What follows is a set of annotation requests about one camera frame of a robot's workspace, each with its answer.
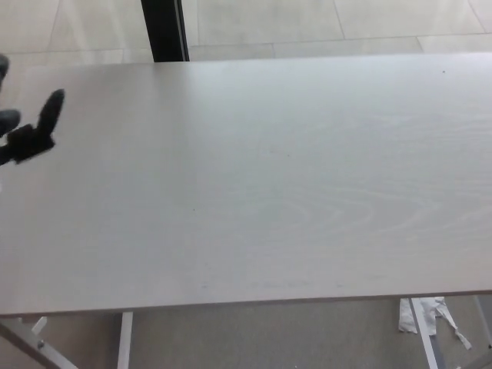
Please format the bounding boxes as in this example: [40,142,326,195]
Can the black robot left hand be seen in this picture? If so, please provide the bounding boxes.
[0,53,67,167]

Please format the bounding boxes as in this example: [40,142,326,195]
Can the white diagonal table brace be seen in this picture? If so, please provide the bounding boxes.
[0,318,75,369]

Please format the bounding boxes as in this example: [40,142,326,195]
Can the white upright table leg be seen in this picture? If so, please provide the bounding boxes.
[117,311,135,369]

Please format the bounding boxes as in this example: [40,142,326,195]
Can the crumpled white paper scrap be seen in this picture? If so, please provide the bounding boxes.
[397,296,474,351]

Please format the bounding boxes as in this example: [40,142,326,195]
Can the white slanted table leg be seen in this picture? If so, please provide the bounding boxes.
[408,298,441,369]

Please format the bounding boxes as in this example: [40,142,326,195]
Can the black window frame post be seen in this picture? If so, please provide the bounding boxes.
[140,0,191,63]

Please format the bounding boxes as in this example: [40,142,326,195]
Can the white table frame bracket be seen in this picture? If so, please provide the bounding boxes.
[22,315,48,336]

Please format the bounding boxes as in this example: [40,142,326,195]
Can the grey table frame bar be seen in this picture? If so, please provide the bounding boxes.
[474,294,492,332]

